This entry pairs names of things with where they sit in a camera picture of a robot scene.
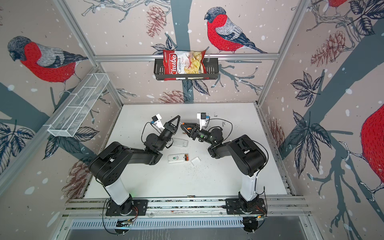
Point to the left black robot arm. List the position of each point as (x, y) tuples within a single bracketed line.
[(109, 165)]

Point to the white wire mesh shelf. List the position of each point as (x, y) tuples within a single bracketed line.
[(71, 118)]

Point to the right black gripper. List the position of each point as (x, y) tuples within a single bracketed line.
[(185, 128)]

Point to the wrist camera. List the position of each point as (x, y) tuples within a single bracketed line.
[(203, 119), (156, 120)]

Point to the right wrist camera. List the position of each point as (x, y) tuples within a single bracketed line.
[(203, 119)]

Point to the white remote control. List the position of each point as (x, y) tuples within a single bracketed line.
[(176, 158), (180, 142)]

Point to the black wall basket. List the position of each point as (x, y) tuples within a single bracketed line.
[(211, 66)]

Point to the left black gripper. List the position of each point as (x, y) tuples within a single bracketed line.
[(168, 126)]

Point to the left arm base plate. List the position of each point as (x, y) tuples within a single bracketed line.
[(129, 208)]

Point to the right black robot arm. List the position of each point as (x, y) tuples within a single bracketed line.
[(248, 157)]

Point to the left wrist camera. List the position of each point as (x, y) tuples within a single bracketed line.
[(156, 120)]

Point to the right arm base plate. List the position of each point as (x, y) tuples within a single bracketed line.
[(240, 206)]

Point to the red cassava chips bag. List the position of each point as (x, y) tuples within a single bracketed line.
[(183, 62)]

